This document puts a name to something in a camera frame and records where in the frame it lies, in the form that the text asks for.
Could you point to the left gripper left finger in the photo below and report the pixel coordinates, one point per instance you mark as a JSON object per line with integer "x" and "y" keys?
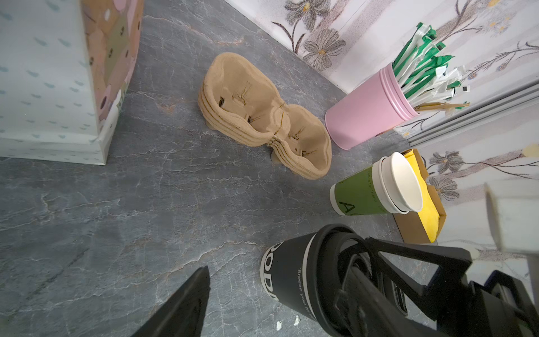
{"x": 184, "y": 312}

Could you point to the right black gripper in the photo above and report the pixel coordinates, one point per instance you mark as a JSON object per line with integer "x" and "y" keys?
{"x": 499, "y": 307}

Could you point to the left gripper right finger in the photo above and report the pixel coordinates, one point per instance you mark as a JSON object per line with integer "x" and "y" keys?
{"x": 363, "y": 311}

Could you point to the black cup lid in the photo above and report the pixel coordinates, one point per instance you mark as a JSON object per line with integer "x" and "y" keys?
{"x": 339, "y": 245}

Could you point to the brown pulp cup carrier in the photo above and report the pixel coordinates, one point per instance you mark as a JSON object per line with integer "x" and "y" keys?
{"x": 238, "y": 100}

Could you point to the white cartoon paper gift bag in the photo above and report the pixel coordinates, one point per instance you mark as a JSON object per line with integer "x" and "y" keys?
{"x": 65, "y": 70}

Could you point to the black paper coffee cup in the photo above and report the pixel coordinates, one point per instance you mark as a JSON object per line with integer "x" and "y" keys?
{"x": 283, "y": 273}

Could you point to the brown cardboard tray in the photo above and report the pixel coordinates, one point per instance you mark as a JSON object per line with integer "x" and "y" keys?
{"x": 409, "y": 225}

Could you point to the yellow napkins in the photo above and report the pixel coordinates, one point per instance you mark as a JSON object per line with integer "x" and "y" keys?
{"x": 429, "y": 215}

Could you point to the stacked green paper cups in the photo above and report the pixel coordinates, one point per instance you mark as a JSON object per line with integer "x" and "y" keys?
{"x": 389, "y": 186}

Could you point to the pink cup holder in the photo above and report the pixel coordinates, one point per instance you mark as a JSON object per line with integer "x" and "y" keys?
{"x": 374, "y": 107}

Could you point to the green white straw bundle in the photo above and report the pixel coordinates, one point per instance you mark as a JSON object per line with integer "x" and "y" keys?
{"x": 423, "y": 74}

